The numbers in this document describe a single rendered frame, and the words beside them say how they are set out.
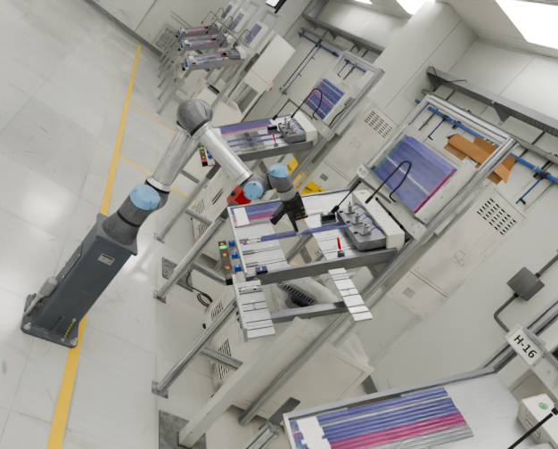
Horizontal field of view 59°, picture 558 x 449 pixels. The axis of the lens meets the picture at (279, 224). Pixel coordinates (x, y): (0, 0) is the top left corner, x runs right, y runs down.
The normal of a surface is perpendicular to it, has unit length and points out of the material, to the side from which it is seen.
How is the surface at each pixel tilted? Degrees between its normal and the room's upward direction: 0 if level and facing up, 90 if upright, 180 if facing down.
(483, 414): 45
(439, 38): 90
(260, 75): 90
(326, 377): 90
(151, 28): 90
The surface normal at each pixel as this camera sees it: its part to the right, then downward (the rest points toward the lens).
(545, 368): -0.75, -0.49
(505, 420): -0.07, -0.86
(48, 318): 0.28, 0.51
